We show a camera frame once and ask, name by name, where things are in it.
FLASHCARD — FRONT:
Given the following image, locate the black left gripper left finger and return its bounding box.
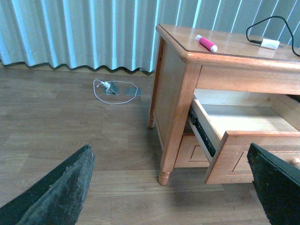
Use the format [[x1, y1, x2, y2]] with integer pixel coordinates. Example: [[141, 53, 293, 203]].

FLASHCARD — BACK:
[[0, 145, 95, 225]]

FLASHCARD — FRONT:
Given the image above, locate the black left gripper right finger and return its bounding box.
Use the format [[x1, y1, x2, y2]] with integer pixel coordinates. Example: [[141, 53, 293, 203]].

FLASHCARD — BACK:
[[247, 143, 300, 225]]

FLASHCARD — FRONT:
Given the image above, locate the wooden drawer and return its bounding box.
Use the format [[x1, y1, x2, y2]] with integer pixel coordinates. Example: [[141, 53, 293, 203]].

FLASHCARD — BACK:
[[189, 89, 300, 184], [174, 132, 209, 168]]

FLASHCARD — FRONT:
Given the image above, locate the pink marker with white cap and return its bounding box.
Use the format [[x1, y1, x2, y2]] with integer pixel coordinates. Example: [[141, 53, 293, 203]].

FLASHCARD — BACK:
[[195, 35, 218, 53]]

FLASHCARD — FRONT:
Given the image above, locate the wooden nightstand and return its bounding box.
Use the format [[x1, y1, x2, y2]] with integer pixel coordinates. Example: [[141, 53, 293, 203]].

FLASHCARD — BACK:
[[148, 24, 300, 185]]

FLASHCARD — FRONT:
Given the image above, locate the metal floor outlet box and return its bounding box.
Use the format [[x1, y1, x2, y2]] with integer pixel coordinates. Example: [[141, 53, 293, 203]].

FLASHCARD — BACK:
[[103, 81, 120, 95]]

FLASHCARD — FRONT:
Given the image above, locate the white plug at floor outlet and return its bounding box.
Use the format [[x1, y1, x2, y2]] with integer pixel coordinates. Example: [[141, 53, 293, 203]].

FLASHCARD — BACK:
[[102, 82, 111, 89]]

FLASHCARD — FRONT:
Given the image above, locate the flat metal floor plate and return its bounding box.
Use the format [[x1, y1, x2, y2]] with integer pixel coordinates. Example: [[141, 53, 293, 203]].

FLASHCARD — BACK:
[[125, 88, 142, 96]]

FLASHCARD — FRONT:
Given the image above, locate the white usb charger plug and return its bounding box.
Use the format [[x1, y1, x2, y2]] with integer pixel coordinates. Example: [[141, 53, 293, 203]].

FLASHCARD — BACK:
[[260, 38, 283, 50]]

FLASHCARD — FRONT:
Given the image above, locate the light grey curtain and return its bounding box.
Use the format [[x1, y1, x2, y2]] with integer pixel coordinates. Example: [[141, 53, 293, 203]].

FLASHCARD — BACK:
[[0, 0, 300, 72]]

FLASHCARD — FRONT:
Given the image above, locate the white floor cable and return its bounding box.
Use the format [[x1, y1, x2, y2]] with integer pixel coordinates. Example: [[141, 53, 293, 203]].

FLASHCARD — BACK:
[[93, 79, 138, 105]]

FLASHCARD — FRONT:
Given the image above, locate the black usb cable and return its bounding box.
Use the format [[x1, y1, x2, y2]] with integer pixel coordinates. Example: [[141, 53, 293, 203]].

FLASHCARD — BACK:
[[246, 15, 300, 57]]

